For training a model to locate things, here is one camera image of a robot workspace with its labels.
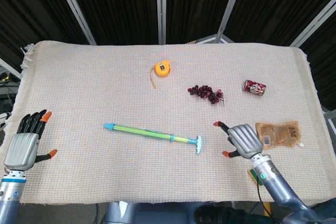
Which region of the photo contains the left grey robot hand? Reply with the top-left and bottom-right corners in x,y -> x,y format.
3,109 -> 58,172

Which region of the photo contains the brown snack pouch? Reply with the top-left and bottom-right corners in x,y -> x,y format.
255,121 -> 305,150

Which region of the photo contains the background equipment with cables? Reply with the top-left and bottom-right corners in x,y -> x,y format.
0,58 -> 22,130

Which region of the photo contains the green translucent tube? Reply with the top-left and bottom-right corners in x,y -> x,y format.
103,123 -> 203,155

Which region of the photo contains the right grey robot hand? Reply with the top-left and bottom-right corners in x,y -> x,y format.
213,121 -> 264,159

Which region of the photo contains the red drink can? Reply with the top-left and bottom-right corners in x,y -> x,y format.
242,79 -> 267,97

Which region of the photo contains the orange tape measure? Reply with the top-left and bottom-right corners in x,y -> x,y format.
150,60 -> 172,90

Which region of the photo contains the beige woven tablecloth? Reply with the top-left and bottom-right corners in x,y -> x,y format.
4,40 -> 329,207

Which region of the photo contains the grey robot torso base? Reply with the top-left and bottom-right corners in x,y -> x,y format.
104,200 -> 196,224

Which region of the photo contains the green tag on arm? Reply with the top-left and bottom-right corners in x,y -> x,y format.
248,169 -> 265,185

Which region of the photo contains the dark red grape bunch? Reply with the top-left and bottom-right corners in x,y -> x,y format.
187,84 -> 226,108

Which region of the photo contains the dark folding screen grey frame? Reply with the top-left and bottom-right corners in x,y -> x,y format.
0,0 -> 336,112

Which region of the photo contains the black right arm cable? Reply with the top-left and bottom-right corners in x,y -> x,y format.
256,182 -> 272,216

